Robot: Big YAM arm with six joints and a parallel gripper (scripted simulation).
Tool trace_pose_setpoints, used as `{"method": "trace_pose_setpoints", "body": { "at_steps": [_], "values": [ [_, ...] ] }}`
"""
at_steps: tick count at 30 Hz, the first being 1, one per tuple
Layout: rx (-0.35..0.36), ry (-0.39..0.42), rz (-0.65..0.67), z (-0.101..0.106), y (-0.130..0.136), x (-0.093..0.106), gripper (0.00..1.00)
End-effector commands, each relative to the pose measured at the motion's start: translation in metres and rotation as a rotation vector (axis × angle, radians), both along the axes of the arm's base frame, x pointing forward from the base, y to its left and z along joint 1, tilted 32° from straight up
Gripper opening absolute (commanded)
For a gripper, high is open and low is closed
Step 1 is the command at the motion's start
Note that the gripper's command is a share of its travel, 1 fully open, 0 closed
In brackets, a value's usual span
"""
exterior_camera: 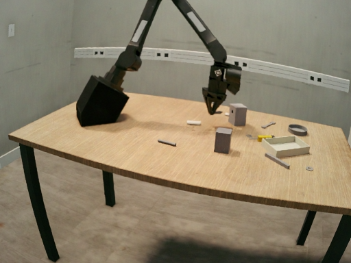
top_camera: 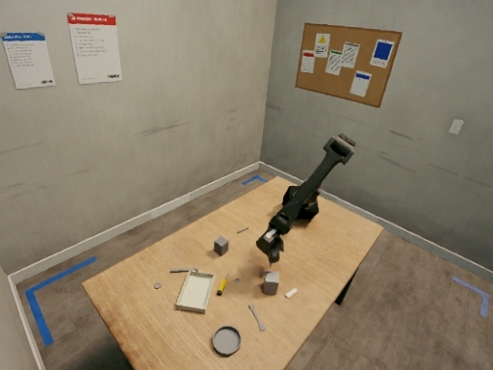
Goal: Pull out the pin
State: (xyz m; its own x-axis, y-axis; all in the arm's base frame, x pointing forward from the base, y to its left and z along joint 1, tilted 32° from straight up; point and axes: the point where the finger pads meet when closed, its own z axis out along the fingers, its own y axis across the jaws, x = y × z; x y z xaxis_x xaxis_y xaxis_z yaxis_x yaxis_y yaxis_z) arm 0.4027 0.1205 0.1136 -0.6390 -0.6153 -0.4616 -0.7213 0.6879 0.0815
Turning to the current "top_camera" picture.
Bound beige open shallow tray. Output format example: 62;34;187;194
176;270;215;313

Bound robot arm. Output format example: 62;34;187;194
256;133;356;263

